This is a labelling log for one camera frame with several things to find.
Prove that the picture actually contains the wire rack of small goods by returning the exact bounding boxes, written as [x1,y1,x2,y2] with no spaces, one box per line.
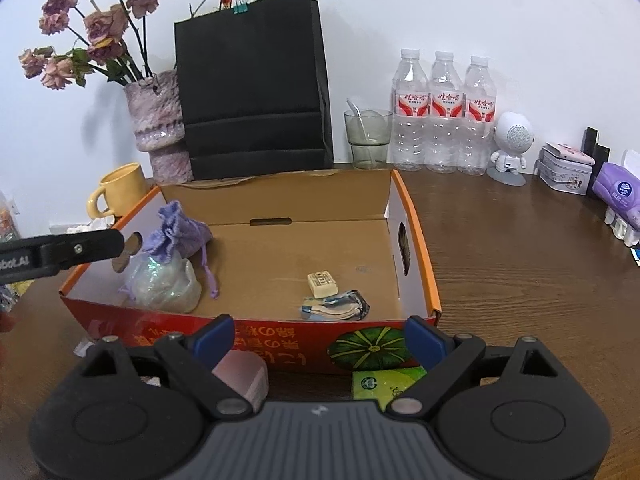
[0,190,23,246]

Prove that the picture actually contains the green tissue packet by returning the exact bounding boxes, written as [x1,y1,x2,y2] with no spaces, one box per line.
[351,366,428,402]

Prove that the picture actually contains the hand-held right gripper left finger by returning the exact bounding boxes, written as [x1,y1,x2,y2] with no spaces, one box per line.
[75,314,253,418]

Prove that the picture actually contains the white crumpled tissue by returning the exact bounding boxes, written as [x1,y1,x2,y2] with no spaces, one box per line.
[65,217,118,235]

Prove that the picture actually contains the white robot figure speaker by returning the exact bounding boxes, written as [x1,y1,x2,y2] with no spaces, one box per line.
[486,111,536,186]

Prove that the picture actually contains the black box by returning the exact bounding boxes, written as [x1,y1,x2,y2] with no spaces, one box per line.
[582,126,612,176]

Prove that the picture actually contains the clear water bottle red label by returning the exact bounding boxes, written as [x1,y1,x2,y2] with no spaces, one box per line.
[425,51,466,174]
[391,48,432,171]
[457,56,498,177]

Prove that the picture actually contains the grey drinking glass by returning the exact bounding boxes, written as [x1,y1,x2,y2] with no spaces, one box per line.
[343,109,393,170]

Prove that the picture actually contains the yellow mug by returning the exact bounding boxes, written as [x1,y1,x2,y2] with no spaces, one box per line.
[86,162,151,221]

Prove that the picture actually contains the purple drawstring pouch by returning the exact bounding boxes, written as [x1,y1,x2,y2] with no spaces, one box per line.
[141,201,221,301]

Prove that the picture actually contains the pink small case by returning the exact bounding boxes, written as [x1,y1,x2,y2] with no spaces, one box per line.
[542,142,596,166]

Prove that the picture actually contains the black paper bag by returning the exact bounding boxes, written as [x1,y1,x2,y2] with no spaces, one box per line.
[174,0,335,181]

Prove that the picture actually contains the beige eraser block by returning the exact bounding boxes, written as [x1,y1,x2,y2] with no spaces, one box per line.
[306,270,341,297]

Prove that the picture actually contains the white plastic item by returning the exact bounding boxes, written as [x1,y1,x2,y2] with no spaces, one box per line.
[604,205,640,247]

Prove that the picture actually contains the dried pink roses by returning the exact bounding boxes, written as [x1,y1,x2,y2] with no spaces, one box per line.
[19,0,163,91]

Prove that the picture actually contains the clear iridescent plastic bag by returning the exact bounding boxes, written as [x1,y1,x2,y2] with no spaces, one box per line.
[117,252,203,315]

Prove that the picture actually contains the orange printed cardboard box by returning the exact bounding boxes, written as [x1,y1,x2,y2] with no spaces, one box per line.
[59,169,443,377]

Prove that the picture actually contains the printed tin box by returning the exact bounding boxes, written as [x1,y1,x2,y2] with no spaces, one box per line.
[535,152,596,196]

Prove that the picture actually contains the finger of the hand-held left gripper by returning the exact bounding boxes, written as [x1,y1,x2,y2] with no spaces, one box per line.
[37,229,127,277]

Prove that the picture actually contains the purple mottled ceramic vase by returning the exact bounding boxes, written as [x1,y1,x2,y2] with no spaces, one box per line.
[123,70,194,186]

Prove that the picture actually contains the purple tissue pack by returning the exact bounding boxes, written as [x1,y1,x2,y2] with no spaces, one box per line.
[592,161,640,212]

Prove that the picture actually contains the blue and cream wrapper packet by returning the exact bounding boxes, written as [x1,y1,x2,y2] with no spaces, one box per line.
[300,288,372,322]

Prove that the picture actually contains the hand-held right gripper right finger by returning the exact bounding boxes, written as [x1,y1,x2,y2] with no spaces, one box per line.
[387,315,563,418]

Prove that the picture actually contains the pink tissue packet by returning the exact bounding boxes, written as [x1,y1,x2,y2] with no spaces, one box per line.
[212,349,271,409]

